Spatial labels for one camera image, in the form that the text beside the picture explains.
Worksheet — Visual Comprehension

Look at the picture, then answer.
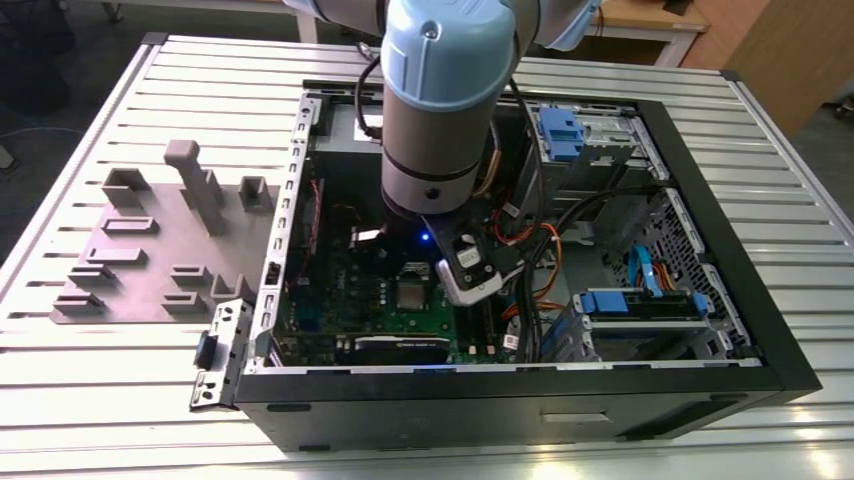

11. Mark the black wire bundle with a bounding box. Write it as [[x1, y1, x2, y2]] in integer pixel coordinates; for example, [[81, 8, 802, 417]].
[[517, 187, 669, 364]]

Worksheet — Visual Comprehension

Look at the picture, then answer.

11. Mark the black graphics card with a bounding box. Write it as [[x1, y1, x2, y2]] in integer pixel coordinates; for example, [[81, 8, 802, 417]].
[[335, 333, 451, 366]]

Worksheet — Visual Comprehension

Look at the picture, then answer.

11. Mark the black RAM slot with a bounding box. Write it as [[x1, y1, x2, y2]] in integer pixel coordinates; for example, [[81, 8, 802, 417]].
[[473, 299, 501, 351], [457, 302, 477, 352]]

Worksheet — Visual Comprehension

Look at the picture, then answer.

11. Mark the blue drive latch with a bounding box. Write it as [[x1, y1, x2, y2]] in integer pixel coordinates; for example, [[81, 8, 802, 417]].
[[540, 107, 589, 162]]

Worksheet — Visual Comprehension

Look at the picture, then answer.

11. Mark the green motherboard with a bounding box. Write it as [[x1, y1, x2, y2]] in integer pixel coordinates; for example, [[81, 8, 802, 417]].
[[274, 219, 521, 366]]

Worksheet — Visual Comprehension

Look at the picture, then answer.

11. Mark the white desk frame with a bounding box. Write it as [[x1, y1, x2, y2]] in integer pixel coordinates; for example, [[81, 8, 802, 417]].
[[99, 0, 322, 45]]

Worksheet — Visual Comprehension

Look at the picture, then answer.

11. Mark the grey parts rack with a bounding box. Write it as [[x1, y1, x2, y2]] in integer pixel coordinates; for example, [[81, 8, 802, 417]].
[[50, 139, 286, 326]]

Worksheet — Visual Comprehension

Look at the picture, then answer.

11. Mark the grey power supply unit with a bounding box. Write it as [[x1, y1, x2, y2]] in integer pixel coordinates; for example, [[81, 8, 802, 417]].
[[310, 103, 390, 224]]

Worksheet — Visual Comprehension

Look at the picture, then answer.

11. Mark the hard disk in blue carrier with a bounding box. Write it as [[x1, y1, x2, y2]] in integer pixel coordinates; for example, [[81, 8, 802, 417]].
[[574, 290, 712, 322]]

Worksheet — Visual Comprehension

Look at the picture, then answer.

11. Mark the black chair base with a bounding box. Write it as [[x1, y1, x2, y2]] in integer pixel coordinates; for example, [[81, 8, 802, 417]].
[[824, 89, 854, 119]]

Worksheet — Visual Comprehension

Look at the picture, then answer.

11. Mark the red thin wire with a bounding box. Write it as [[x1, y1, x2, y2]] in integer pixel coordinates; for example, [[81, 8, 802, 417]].
[[301, 177, 326, 289]]

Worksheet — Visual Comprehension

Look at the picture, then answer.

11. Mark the wooden desk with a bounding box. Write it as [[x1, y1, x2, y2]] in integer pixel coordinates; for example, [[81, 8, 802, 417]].
[[580, 0, 710, 69]]

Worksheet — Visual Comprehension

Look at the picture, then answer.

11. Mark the CPU socket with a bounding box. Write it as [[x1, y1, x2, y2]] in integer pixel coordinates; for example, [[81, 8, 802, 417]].
[[391, 280, 435, 315]]

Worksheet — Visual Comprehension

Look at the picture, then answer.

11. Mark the wooden cabinet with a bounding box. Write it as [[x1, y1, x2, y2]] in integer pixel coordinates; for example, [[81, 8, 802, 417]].
[[686, 0, 854, 136]]

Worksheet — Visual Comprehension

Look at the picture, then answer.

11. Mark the silver CPU chip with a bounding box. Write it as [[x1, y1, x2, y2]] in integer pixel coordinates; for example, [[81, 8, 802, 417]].
[[397, 282, 430, 309]]

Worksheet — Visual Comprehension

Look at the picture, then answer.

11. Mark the orange wire bundle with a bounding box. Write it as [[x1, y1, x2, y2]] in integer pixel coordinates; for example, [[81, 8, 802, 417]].
[[492, 223, 564, 321]]

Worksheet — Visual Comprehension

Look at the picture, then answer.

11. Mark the black PC case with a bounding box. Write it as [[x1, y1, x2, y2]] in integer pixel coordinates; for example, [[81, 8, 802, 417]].
[[190, 78, 824, 452]]

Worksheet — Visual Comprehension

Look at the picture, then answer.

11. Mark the silver disk bay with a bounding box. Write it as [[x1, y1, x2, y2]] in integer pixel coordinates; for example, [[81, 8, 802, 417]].
[[566, 299, 760, 365]]

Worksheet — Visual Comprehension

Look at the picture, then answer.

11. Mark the blue flat data wire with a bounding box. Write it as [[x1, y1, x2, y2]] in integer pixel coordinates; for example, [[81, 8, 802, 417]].
[[626, 244, 677, 301]]

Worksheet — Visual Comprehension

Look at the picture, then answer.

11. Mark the silver drive cage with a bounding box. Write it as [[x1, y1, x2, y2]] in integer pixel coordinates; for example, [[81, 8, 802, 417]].
[[514, 103, 670, 221]]

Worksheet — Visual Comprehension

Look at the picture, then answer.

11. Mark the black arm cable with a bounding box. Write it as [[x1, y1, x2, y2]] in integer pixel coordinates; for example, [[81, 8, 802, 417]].
[[355, 52, 390, 144]]

